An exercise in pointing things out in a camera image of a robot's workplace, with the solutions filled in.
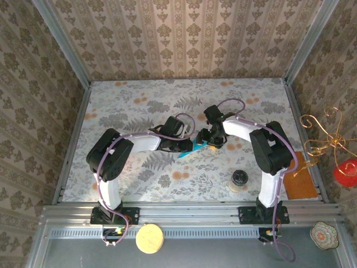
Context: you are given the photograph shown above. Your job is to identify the yellow round sponge disc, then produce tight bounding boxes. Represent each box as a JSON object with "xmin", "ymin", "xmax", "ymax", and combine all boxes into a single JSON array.
[{"xmin": 135, "ymin": 223, "xmax": 165, "ymax": 255}]

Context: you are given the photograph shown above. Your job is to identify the aluminium corner post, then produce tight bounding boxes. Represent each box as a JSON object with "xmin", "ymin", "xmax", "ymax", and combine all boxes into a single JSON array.
[
  {"xmin": 32, "ymin": 0, "xmax": 92, "ymax": 88},
  {"xmin": 284, "ymin": 0, "xmax": 340, "ymax": 84}
]

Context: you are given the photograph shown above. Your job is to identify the glass jar with black lid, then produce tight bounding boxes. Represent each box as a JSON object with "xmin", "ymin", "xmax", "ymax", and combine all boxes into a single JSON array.
[{"xmin": 228, "ymin": 169, "xmax": 249, "ymax": 194}]

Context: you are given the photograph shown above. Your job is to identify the red ball ornament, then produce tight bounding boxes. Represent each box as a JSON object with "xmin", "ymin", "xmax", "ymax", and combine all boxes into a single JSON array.
[{"xmin": 333, "ymin": 159, "xmax": 357, "ymax": 188}]

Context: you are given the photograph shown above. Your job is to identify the aluminium frame rail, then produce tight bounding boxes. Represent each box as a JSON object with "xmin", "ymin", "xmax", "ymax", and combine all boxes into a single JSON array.
[{"xmin": 41, "ymin": 201, "xmax": 342, "ymax": 224}]

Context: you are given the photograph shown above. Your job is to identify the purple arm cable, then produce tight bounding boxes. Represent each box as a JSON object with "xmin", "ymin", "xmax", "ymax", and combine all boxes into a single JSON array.
[
  {"xmin": 96, "ymin": 112, "xmax": 196, "ymax": 248},
  {"xmin": 216, "ymin": 98, "xmax": 299, "ymax": 263}
]

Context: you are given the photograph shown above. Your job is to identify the teal square paper sheet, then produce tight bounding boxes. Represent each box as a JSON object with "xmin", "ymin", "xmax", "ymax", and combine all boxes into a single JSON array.
[{"xmin": 177, "ymin": 140, "xmax": 209, "ymax": 159}]

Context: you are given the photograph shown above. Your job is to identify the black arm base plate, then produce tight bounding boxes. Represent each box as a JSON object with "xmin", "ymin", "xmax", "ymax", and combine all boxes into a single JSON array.
[
  {"xmin": 238, "ymin": 205, "xmax": 290, "ymax": 225},
  {"xmin": 89, "ymin": 207, "xmax": 141, "ymax": 226}
]

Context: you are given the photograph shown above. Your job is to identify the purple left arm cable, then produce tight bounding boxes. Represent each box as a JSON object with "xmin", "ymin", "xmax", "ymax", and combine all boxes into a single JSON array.
[{"xmin": 96, "ymin": 112, "xmax": 196, "ymax": 248}]

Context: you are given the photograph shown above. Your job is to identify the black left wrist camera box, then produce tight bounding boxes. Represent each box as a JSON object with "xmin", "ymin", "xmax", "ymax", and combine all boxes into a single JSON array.
[{"xmin": 162, "ymin": 116, "xmax": 185, "ymax": 138}]

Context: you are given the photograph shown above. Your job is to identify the small patterned ceramic dish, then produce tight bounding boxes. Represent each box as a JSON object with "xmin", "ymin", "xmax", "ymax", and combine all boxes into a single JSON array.
[{"xmin": 309, "ymin": 221, "xmax": 340, "ymax": 250}]

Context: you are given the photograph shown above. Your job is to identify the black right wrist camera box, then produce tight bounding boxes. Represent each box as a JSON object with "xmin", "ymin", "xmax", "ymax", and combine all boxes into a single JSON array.
[{"xmin": 203, "ymin": 105, "xmax": 224, "ymax": 125}]

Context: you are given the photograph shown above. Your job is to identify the gold wire ornament stand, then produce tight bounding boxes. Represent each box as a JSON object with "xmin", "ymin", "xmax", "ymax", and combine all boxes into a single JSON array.
[{"xmin": 292, "ymin": 106, "xmax": 357, "ymax": 177}]

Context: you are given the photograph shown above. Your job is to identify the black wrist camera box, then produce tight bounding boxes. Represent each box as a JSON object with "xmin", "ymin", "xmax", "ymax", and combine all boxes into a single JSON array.
[
  {"xmin": 203, "ymin": 105, "xmax": 224, "ymax": 125},
  {"xmin": 162, "ymin": 116, "xmax": 185, "ymax": 138}
]

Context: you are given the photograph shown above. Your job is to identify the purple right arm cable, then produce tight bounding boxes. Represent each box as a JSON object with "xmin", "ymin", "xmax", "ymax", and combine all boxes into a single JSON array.
[{"xmin": 216, "ymin": 98, "xmax": 299, "ymax": 263}]

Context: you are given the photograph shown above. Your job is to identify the small black controller board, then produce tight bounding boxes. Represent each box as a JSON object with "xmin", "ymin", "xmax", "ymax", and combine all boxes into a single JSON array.
[
  {"xmin": 100, "ymin": 226, "xmax": 126, "ymax": 247},
  {"xmin": 258, "ymin": 227, "xmax": 283, "ymax": 243}
]

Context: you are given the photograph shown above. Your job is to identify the grey slotted cable duct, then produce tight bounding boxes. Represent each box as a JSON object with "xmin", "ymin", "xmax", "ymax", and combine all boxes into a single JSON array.
[{"xmin": 49, "ymin": 226, "xmax": 266, "ymax": 240}]

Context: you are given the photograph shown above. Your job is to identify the aluminium side rail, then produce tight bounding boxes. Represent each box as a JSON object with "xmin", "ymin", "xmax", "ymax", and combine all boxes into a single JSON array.
[
  {"xmin": 283, "ymin": 79, "xmax": 330, "ymax": 204},
  {"xmin": 52, "ymin": 83, "xmax": 92, "ymax": 206}
]

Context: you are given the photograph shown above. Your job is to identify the orange rectangular board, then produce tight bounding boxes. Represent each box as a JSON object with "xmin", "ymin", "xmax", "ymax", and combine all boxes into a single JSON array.
[{"xmin": 283, "ymin": 151, "xmax": 319, "ymax": 200}]

